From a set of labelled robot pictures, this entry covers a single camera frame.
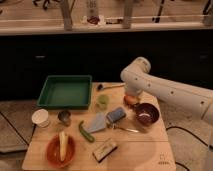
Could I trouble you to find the green plastic tray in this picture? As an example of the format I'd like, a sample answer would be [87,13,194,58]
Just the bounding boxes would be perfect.
[37,75,92,110]

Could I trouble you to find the bunch of red grapes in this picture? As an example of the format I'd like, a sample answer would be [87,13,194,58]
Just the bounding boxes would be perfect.
[129,103,140,110]

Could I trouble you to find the orange bowl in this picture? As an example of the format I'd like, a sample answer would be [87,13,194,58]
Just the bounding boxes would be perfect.
[45,135,75,169]

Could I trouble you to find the green chili pepper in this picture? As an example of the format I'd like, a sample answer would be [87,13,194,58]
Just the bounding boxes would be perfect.
[78,121,95,143]

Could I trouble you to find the white paper cup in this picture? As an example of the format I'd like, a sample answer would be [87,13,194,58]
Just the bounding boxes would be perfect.
[31,109,50,128]

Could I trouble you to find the black floor cable left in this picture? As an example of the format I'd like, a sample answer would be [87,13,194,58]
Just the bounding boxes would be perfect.
[0,111,37,147]

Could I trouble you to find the blue sponge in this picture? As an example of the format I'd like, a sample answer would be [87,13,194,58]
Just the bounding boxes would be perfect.
[106,107,126,123]

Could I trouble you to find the metal fork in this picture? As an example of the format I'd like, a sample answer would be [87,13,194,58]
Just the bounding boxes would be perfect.
[107,124,140,133]

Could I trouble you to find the grey folded cloth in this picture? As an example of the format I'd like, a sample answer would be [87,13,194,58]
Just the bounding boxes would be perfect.
[87,113,106,133]

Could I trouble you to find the green plastic cup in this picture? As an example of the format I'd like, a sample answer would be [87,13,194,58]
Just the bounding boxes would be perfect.
[97,94,109,109]

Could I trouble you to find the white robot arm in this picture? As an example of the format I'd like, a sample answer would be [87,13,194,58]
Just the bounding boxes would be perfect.
[120,57,213,127]

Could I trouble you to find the yellow red apple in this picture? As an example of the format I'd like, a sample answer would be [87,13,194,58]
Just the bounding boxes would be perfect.
[124,95,139,105]

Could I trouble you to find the small metal cup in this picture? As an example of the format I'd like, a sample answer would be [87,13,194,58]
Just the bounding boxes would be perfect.
[58,110,71,126]

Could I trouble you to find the dark purple bowl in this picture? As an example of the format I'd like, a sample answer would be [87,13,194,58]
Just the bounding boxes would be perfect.
[135,103,160,126]

